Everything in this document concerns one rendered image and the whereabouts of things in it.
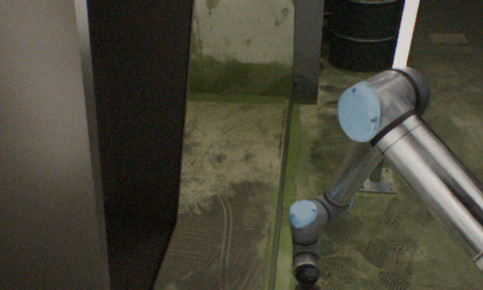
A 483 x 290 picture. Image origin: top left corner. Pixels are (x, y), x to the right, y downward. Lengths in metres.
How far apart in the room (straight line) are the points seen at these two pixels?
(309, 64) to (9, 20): 2.48
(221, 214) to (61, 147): 1.60
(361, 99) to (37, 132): 0.59
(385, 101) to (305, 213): 0.57
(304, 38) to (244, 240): 1.43
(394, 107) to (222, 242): 1.31
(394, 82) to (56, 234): 0.70
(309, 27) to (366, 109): 1.94
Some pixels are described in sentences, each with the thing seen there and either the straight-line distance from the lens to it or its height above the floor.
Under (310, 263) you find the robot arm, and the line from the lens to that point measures 1.35.
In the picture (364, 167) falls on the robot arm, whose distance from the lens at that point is 1.19.
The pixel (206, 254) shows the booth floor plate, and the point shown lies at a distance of 1.96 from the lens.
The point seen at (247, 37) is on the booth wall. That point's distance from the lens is 2.81.
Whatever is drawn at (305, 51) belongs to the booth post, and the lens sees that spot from 2.82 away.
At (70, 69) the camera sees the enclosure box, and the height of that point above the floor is 1.38.
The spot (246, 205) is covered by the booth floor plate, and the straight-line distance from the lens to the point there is 2.15.
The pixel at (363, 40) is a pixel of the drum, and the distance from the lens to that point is 3.32.
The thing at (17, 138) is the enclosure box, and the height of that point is 1.28.
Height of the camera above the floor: 1.58
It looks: 36 degrees down
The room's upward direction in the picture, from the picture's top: 4 degrees counter-clockwise
